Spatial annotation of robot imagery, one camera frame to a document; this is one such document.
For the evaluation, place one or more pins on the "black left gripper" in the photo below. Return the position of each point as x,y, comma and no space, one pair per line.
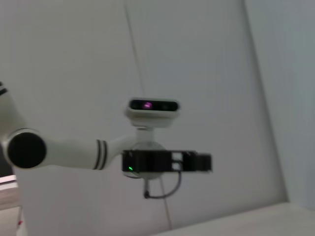
157,161

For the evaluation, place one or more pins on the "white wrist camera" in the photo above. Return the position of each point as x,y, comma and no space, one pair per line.
152,110

